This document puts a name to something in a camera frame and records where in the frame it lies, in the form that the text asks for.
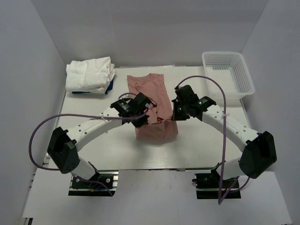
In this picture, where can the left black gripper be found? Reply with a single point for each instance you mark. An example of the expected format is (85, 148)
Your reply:
(143, 121)

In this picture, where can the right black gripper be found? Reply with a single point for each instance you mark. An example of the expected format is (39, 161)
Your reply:
(176, 116)

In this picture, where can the pink printed t-shirt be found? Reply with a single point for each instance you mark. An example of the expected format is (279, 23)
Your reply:
(160, 124)

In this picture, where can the white t-shirt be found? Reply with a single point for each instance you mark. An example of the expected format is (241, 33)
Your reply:
(94, 75)

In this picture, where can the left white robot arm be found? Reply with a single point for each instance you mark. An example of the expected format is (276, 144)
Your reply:
(66, 143)

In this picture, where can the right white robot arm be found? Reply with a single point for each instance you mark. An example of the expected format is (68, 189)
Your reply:
(258, 149)

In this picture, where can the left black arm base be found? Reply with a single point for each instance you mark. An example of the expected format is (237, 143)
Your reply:
(104, 187)

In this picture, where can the blue folded t-shirt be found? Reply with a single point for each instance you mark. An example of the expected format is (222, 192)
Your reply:
(109, 88)

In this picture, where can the white plastic mesh basket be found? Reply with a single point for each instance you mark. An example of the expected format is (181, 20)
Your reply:
(230, 71)

